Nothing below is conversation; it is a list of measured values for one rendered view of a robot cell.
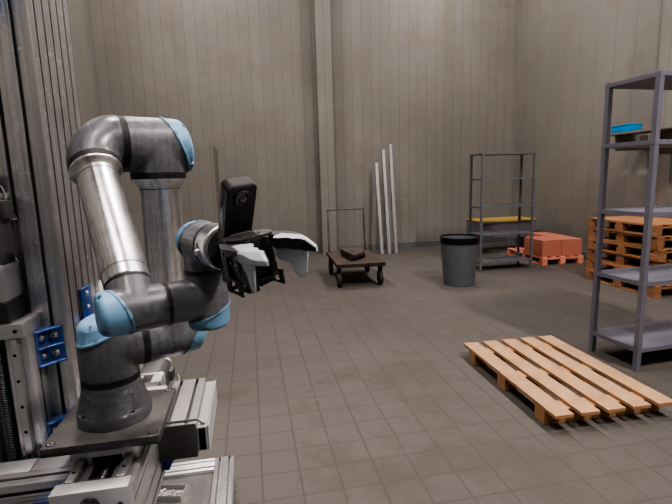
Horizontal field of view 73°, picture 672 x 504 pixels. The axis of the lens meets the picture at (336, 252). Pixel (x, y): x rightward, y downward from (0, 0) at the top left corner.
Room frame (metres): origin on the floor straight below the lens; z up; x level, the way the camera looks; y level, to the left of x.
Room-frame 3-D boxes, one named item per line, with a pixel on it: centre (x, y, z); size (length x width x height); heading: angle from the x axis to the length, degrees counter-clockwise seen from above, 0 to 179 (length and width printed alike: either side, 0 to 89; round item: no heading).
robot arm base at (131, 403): (0.94, 0.50, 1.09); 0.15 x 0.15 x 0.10
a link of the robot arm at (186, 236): (0.80, 0.24, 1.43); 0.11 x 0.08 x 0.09; 36
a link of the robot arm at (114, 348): (0.94, 0.49, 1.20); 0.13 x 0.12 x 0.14; 126
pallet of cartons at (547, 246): (8.06, -3.75, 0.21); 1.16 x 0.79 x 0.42; 11
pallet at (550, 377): (3.16, -1.58, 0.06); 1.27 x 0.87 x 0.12; 7
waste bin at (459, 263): (6.34, -1.76, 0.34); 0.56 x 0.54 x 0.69; 13
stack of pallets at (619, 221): (5.97, -4.13, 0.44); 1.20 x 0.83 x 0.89; 11
